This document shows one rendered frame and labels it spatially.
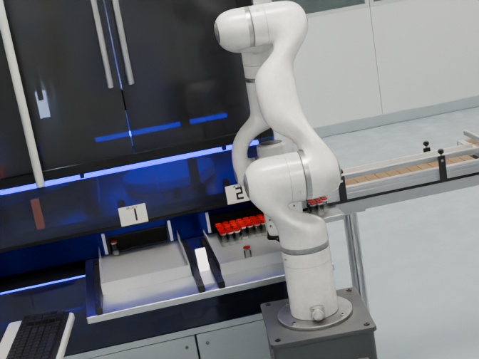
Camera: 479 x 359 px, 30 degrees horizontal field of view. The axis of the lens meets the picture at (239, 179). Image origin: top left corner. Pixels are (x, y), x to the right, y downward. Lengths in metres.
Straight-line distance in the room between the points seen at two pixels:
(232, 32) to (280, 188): 0.40
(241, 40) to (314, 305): 0.67
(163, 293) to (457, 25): 5.78
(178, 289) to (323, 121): 5.27
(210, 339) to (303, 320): 0.79
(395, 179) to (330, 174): 0.97
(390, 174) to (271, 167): 1.07
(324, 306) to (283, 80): 0.56
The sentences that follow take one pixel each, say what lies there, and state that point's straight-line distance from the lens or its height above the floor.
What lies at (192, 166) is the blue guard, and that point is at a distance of 2.78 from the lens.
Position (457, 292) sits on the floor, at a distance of 4.42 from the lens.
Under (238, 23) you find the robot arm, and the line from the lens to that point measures 2.19.
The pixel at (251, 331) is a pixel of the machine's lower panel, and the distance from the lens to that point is 2.99.
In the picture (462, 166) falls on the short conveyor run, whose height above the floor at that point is 0.92.
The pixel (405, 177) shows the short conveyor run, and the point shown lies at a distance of 3.08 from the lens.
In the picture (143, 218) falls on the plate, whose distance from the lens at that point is 2.81.
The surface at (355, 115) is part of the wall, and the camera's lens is 7.75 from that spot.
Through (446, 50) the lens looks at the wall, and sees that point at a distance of 7.95.
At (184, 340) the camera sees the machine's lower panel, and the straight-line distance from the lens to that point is 2.97.
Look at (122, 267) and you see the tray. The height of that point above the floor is 0.88.
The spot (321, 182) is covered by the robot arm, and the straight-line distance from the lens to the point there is 2.12.
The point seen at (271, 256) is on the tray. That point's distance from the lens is 2.58.
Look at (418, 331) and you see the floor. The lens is 4.08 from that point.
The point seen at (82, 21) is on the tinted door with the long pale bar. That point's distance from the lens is 2.71.
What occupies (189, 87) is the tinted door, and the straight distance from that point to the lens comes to 2.75.
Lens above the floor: 1.82
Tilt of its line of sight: 15 degrees down
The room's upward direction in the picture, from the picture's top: 9 degrees counter-clockwise
